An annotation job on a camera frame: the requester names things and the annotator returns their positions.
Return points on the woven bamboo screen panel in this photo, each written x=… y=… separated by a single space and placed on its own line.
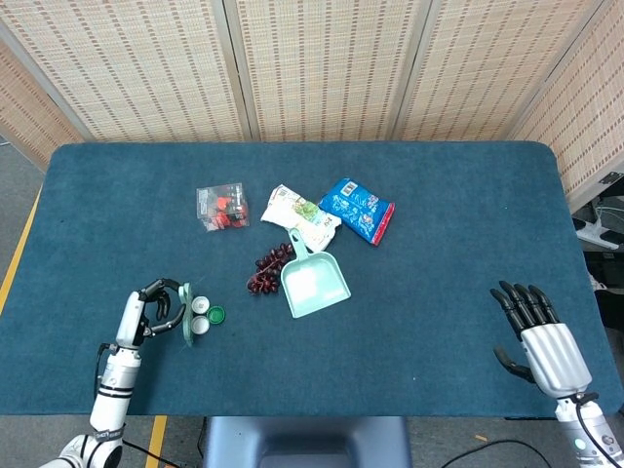
x=326 y=68
x=487 y=68
x=136 y=73
x=585 y=117
x=24 y=112

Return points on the white power strip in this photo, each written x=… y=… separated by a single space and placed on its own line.
x=602 y=236

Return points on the teal table mat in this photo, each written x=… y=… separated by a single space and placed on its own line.
x=439 y=292

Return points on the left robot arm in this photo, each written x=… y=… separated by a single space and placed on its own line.
x=112 y=390

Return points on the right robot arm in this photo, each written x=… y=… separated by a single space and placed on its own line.
x=592 y=434

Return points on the dark red grape bunch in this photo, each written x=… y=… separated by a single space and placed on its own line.
x=265 y=280

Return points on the blue snack bag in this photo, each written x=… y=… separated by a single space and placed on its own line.
x=358 y=209

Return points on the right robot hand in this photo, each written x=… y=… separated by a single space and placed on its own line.
x=553 y=358

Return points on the green bottle cap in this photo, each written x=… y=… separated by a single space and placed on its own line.
x=216 y=315

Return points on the white snack bag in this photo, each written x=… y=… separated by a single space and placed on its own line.
x=297 y=214

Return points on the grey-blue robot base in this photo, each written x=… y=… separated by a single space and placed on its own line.
x=307 y=441

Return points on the light green dustpan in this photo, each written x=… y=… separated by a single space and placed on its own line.
x=312 y=287

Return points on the white bottle cap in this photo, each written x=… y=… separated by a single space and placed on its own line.
x=199 y=324
x=200 y=305

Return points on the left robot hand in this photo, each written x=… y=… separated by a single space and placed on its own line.
x=131 y=317

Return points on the clear bag red items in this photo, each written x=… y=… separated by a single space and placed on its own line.
x=223 y=208

